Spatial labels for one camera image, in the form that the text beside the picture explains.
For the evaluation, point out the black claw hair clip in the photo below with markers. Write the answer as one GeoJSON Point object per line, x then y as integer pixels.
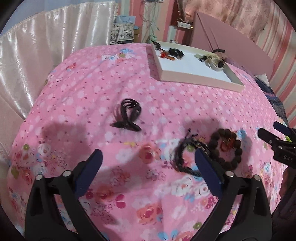
{"type": "Point", "coordinates": [126, 115]}

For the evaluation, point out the pink floral curtain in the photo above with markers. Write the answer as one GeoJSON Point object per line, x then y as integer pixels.
{"type": "Point", "coordinates": [248, 17]}

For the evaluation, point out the black fluffy scrunchie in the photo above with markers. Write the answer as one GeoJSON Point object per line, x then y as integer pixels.
{"type": "Point", "coordinates": [176, 53]}

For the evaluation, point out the right hand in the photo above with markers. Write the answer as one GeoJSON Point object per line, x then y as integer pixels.
{"type": "Point", "coordinates": [287, 179]}

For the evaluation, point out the black white patterned bag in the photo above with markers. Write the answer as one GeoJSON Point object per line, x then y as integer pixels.
{"type": "Point", "coordinates": [122, 33]}

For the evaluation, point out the pink floral bed quilt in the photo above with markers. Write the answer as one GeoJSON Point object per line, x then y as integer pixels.
{"type": "Point", "coordinates": [110, 98]}

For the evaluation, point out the purple knitted blanket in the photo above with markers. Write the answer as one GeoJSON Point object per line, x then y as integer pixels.
{"type": "Point", "coordinates": [275, 102]}

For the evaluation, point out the red black bead charm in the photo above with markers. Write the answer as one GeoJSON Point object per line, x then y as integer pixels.
{"type": "Point", "coordinates": [167, 55]}

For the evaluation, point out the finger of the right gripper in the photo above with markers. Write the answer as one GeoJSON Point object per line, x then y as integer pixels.
{"type": "Point", "coordinates": [287, 131]}
{"type": "Point", "coordinates": [268, 137]}

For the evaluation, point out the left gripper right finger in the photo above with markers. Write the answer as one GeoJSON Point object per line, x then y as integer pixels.
{"type": "Point", "coordinates": [253, 219]}

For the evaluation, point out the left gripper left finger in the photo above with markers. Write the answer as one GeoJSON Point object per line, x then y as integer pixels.
{"type": "Point", "coordinates": [43, 220]}

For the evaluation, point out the white power strip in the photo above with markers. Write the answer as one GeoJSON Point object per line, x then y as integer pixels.
{"type": "Point", "coordinates": [184, 25]}

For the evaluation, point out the pink headboard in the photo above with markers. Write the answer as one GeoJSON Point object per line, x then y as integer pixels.
{"type": "Point", "coordinates": [210, 34]}

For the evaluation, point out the white satin curtain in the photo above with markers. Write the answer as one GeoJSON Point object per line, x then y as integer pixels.
{"type": "Point", "coordinates": [31, 49]}

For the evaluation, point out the white shallow tray box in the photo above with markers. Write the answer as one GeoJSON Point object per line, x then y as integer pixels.
{"type": "Point", "coordinates": [190, 70]}

